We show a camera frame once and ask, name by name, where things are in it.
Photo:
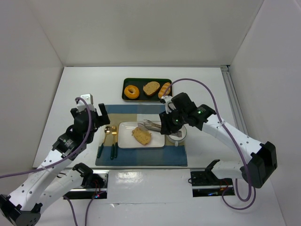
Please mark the metal food tongs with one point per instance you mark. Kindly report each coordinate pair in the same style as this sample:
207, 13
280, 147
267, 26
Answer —
148, 125

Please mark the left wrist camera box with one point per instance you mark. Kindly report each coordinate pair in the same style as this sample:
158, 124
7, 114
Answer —
83, 101

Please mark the aluminium rail frame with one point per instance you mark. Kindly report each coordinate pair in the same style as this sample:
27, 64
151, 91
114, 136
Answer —
233, 99

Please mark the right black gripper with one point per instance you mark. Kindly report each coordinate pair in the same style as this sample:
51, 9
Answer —
166, 123

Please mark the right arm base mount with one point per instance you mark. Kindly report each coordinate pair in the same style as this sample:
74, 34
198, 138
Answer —
205, 184

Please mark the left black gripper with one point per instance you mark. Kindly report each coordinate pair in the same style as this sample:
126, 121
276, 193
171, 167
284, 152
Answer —
99, 118

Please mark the blue beige checked placemat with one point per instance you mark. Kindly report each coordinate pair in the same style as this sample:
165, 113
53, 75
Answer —
168, 155

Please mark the golden bread roll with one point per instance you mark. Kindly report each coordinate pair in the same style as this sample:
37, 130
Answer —
164, 90

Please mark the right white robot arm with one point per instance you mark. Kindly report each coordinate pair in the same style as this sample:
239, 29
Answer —
258, 160

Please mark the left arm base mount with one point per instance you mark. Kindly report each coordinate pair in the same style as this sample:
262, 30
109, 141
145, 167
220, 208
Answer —
97, 188

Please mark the orange bagel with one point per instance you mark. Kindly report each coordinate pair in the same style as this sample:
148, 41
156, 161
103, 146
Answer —
131, 92

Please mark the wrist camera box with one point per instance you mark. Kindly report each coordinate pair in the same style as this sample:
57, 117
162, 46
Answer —
83, 101
167, 101

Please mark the gold knife green handle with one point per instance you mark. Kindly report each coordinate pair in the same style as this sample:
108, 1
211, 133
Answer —
116, 146

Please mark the white rectangular plate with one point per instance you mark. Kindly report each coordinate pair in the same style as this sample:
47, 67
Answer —
126, 138

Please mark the brown bread slice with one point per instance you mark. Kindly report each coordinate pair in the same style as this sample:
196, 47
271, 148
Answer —
151, 88
142, 136

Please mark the white two-handled soup bowl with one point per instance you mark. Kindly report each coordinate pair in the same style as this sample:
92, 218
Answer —
178, 137

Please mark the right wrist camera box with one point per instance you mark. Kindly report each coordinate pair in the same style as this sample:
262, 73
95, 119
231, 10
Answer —
167, 101

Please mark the gold fork green handle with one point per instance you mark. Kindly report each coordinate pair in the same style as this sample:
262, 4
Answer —
114, 133

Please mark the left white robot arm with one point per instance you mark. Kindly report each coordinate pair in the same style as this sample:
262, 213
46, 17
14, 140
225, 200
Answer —
24, 206

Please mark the gold spoon green handle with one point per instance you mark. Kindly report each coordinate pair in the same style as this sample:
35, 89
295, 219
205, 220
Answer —
107, 131

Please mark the dark green serving tray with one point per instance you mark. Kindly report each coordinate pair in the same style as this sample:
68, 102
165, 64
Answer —
139, 83

